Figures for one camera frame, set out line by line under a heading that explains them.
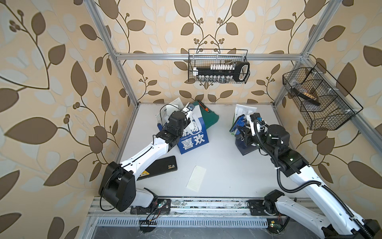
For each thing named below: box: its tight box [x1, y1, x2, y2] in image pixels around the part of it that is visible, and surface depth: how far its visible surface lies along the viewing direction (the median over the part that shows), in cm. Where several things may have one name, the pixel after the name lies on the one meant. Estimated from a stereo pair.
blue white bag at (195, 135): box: [177, 104, 209, 155], surface depth 90 cm
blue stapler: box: [229, 114, 248, 135], surface depth 67 cm
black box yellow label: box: [136, 155, 178, 181], surface depth 88 cm
